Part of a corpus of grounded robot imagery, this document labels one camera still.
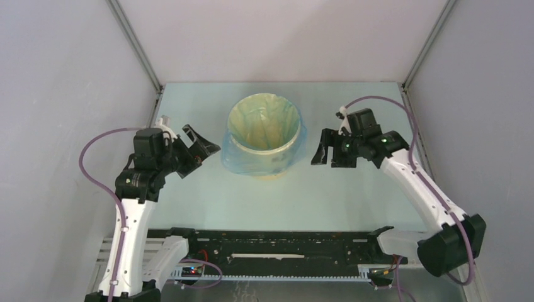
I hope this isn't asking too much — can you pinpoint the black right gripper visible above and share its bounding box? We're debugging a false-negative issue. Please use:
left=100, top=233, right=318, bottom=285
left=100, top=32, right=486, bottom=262
left=310, top=128, right=363, bottom=169

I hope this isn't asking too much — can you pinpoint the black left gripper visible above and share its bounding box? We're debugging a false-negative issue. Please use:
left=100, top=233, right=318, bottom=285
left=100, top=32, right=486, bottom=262
left=157, top=124, right=220, bottom=178

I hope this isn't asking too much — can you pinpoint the blue plastic trash bag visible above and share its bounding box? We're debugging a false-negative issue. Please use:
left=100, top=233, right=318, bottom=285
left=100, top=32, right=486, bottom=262
left=221, top=92, right=309, bottom=178

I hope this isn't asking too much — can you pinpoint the yellow capybara trash bin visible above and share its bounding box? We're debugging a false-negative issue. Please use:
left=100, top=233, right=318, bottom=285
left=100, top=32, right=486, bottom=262
left=227, top=92, right=302, bottom=181

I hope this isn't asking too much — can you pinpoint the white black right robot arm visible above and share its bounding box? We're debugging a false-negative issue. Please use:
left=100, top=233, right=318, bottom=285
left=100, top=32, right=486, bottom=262
left=311, top=107, right=487, bottom=277

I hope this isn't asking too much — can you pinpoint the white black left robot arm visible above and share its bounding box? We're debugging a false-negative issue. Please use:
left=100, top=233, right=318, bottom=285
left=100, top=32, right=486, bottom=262
left=79, top=124, right=221, bottom=301

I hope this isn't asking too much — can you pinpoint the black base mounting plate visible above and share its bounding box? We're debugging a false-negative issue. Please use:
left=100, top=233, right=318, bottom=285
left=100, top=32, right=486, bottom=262
left=148, top=228, right=397, bottom=277

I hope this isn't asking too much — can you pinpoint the small electronics board with LEDs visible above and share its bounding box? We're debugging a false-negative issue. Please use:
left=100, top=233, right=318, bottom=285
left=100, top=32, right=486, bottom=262
left=180, top=266, right=204, bottom=277

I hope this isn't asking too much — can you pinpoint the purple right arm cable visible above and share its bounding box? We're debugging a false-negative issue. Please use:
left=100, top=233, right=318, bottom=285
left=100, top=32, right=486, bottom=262
left=342, top=95, right=477, bottom=302

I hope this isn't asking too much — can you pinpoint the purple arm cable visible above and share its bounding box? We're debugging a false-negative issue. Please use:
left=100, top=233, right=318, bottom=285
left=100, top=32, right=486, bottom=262
left=79, top=127, right=224, bottom=302
left=342, top=95, right=477, bottom=302

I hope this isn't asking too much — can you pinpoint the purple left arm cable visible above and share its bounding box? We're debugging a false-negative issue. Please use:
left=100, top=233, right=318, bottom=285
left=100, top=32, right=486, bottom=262
left=79, top=127, right=224, bottom=302

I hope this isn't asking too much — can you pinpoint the white cable duct rail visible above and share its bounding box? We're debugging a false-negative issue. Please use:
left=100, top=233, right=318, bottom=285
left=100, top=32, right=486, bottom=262
left=168, top=267, right=371, bottom=282

